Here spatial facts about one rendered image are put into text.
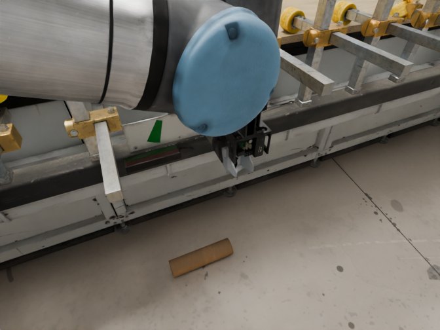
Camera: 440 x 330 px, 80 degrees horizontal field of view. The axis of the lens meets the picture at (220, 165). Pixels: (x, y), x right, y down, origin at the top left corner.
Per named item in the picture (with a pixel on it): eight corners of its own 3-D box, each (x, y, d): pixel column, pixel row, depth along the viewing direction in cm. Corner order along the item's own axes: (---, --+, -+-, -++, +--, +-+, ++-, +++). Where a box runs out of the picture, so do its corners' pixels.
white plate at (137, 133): (208, 132, 88) (207, 106, 81) (129, 152, 81) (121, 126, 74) (207, 131, 89) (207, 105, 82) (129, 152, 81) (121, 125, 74)
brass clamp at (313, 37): (344, 44, 87) (349, 27, 83) (311, 50, 83) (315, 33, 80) (332, 38, 91) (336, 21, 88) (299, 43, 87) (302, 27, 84)
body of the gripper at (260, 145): (232, 167, 47) (234, 108, 38) (213, 140, 52) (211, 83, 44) (269, 156, 49) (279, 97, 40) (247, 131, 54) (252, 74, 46)
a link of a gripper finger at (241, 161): (243, 188, 55) (246, 156, 49) (231, 170, 59) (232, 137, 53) (256, 184, 56) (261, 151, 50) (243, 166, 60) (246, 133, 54)
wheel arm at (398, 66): (408, 74, 68) (416, 61, 66) (399, 77, 67) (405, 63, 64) (294, 22, 101) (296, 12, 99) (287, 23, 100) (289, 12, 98)
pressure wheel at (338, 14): (336, 20, 104) (346, 29, 109) (350, -1, 101) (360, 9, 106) (326, 16, 108) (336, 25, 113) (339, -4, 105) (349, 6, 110)
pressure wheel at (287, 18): (302, 4, 94) (284, 19, 95) (308, 24, 100) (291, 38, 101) (293, 1, 98) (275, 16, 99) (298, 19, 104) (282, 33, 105)
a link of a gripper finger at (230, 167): (230, 193, 54) (231, 160, 48) (219, 174, 58) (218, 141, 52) (243, 188, 55) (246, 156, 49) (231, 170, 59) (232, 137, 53)
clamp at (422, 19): (445, 25, 101) (453, 10, 98) (421, 29, 98) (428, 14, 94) (430, 21, 106) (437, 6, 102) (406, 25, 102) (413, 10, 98)
